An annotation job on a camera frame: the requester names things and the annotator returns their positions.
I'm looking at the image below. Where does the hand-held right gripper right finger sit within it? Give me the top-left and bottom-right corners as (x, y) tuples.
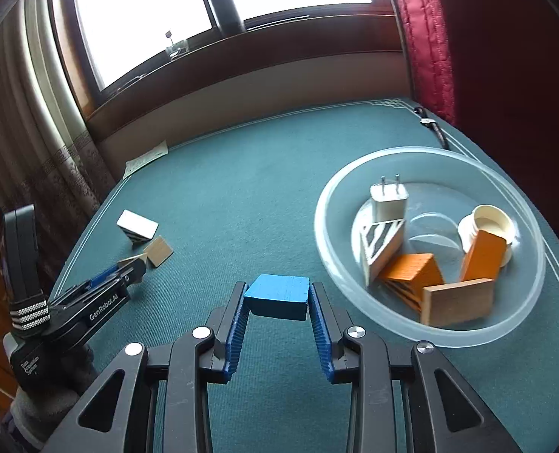
(309, 282), (523, 453)

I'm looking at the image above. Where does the clear plastic bowl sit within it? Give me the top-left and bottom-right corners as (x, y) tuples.
(313, 145), (546, 349)

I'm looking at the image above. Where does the brown wooden block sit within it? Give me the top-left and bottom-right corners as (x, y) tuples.
(459, 228), (508, 283)

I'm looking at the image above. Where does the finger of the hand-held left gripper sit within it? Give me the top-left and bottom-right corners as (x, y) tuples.
(115, 259), (148, 288)
(87, 267), (124, 290)

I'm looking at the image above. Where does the printed paper sheet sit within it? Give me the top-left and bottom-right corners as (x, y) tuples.
(123, 140), (169, 179)

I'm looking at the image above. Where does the black cable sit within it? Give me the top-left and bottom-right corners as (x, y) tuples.
(412, 104), (450, 151)

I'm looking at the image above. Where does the blue wooden block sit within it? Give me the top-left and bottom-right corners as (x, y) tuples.
(243, 274), (311, 322)

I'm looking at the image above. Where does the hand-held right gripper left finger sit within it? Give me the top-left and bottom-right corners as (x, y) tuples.
(41, 280), (249, 453)

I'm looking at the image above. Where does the clear drinking glass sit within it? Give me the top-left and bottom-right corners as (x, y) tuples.
(165, 29), (190, 60)

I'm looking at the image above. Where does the white striped wooden wedge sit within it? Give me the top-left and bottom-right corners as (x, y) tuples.
(116, 209), (160, 245)

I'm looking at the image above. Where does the red quilted curtain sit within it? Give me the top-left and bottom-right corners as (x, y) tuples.
(383, 0), (457, 126)

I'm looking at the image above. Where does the beige patterned curtain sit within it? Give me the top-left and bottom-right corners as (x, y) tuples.
(0, 0), (117, 293)

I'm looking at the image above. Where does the orange striped wooden wedge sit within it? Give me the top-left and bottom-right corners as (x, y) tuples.
(380, 253), (445, 314)

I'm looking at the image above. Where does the white charger adapter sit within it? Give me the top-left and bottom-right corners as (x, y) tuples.
(370, 174), (409, 224)

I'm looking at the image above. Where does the teal table cover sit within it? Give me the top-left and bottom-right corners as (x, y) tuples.
(48, 97), (559, 453)

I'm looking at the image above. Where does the black thermos bottle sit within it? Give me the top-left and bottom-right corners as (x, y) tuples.
(204, 0), (247, 37)

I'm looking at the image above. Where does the person's left hand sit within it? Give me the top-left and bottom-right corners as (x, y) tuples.
(6, 340), (98, 453)

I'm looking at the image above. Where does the dark wooden window frame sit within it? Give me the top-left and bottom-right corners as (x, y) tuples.
(53, 0), (403, 105)

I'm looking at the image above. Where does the pale striped wooden wedge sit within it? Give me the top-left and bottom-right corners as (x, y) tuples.
(359, 217), (405, 286)

